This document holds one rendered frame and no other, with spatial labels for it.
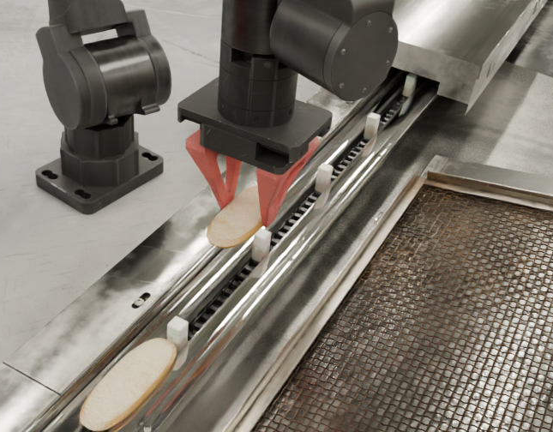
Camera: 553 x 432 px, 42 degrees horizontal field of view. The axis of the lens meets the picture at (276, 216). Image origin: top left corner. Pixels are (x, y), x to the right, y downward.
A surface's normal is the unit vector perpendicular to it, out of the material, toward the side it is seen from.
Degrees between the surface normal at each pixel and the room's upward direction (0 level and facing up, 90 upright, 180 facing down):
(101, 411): 19
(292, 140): 1
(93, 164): 90
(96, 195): 0
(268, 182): 111
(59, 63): 90
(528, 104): 0
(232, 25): 90
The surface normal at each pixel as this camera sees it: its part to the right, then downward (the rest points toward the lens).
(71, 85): -0.77, 0.33
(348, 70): 0.64, 0.50
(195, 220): 0.11, -0.79
